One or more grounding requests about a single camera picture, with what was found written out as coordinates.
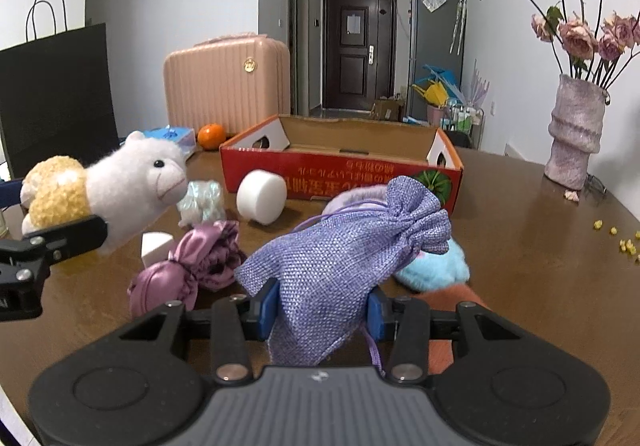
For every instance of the clear plastic bag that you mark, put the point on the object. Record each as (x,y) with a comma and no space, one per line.
(433,0)

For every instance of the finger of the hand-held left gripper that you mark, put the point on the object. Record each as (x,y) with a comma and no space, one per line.
(75,236)

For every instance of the grey refrigerator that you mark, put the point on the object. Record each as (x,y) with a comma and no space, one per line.
(432,50)

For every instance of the light blue fuzzy mitten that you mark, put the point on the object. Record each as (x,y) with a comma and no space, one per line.
(435,271)

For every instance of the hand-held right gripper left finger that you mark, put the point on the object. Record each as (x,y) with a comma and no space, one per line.
(265,313)

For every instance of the brown and yellow sponge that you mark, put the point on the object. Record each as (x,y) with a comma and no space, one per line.
(467,298)

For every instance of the fallen pink petal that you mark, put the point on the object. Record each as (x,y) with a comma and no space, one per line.
(571,196)

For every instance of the pink textured vase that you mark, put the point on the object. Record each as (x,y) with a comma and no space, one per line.
(575,135)

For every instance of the black chair back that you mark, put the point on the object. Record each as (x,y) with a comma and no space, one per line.
(461,140)

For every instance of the scattered yellow crumbs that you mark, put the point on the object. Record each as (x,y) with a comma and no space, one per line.
(627,246)

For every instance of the red cardboard box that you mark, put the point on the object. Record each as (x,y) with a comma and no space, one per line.
(350,175)

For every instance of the blue and yellow folded items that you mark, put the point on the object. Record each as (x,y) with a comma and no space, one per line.
(435,85)

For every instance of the dark brown entrance door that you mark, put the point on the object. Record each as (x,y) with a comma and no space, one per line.
(357,70)

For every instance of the white paper notice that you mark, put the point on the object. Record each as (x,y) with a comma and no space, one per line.
(353,23)

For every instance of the brown cardboard carton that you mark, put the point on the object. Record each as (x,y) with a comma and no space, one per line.
(386,110)

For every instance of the pink bucket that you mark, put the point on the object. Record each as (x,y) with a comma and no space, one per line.
(435,114)

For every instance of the interior doorway frame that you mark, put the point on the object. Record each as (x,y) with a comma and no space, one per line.
(299,40)

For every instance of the dried pink rose bouquet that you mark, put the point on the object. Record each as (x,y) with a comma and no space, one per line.
(575,38)

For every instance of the orange tangerine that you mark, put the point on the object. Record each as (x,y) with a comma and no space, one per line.
(211,136)

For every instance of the blue tissue pack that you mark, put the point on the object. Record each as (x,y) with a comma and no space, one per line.
(175,138)

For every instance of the pink ribbed suitcase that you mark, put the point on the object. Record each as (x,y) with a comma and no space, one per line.
(225,80)

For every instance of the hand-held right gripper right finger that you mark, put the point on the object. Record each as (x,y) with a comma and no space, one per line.
(376,318)

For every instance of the light purple fuzzy sock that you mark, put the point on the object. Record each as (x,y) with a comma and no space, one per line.
(350,203)

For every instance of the white wedge makeup sponge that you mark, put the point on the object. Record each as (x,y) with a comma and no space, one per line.
(155,251)

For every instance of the clear folded umbrella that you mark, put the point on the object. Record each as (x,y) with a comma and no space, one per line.
(459,20)

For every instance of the white sponge block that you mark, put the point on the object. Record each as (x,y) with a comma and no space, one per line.
(260,198)

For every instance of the light blue carton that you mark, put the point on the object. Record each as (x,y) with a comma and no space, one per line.
(416,120)

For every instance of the crumpled iridescent plastic wrap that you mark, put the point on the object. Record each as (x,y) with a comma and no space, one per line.
(202,203)

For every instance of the purple satin scrunchie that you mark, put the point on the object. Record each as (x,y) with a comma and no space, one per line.
(170,278)

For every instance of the white and yellow alpaca plush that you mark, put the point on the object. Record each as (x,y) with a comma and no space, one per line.
(130,175)

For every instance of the black paper bag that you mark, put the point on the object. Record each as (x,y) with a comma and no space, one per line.
(55,95)

